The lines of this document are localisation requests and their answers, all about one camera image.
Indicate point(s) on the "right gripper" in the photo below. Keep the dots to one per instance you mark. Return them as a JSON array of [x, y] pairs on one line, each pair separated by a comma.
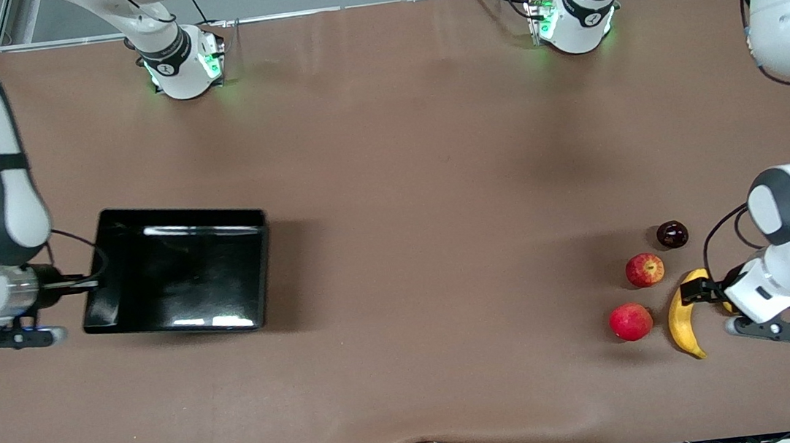
[[46, 277]]

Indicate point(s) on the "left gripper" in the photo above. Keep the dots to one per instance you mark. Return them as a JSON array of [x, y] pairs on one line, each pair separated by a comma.
[[700, 290]]

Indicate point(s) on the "yellow banana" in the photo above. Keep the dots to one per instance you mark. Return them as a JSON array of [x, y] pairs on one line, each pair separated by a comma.
[[681, 327]]

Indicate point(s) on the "red apple with yellow patch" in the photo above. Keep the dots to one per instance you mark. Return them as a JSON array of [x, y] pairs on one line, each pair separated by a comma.
[[644, 270]]

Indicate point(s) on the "black rectangular plastic box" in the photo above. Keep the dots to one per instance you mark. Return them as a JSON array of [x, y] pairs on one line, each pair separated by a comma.
[[181, 281]]

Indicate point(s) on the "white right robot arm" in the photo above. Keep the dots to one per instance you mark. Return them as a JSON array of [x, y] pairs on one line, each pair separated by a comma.
[[5, 211]]

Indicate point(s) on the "red and yellow mango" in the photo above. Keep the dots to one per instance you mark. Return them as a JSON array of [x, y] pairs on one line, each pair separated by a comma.
[[728, 306]]

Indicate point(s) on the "dark purple plum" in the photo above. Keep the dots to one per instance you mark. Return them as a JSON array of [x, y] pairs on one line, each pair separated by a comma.
[[672, 235]]

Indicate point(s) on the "plain red apple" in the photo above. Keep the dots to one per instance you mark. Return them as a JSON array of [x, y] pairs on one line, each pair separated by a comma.
[[630, 322]]

